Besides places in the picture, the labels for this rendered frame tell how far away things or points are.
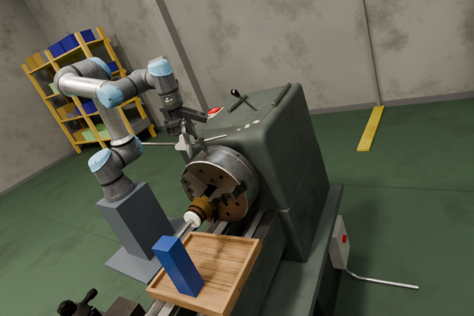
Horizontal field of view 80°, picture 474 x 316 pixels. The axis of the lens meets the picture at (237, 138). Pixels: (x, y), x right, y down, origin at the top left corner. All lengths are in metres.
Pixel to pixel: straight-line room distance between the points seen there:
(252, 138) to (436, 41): 3.06
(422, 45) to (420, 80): 0.41
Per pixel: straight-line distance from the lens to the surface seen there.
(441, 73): 4.02
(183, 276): 1.06
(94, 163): 1.47
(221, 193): 1.10
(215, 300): 1.08
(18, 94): 8.48
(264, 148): 1.14
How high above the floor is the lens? 1.67
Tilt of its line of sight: 22 degrees down
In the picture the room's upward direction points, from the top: 21 degrees counter-clockwise
